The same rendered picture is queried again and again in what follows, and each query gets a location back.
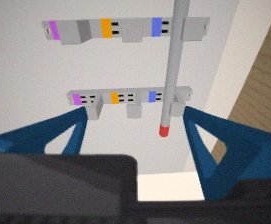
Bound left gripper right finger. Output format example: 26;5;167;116
183;106;271;200

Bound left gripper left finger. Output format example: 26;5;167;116
0;107;88;154

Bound grey metal bar with red end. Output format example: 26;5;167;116
159;0;190;137

